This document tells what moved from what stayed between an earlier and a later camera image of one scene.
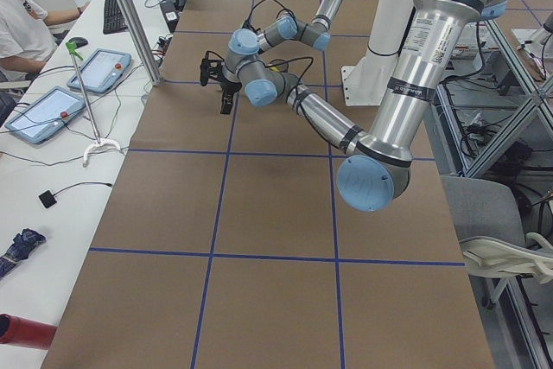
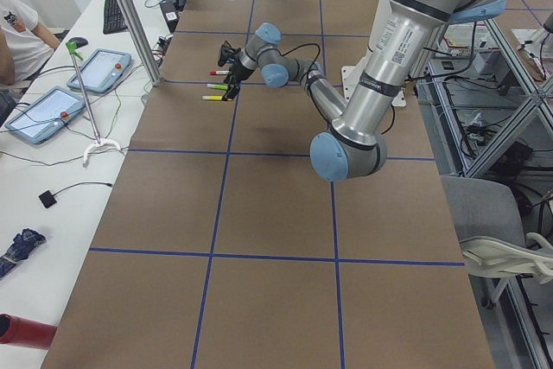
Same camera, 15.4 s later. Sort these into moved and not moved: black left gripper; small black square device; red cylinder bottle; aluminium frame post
Moved: black left gripper
Not moved: aluminium frame post; small black square device; red cylinder bottle
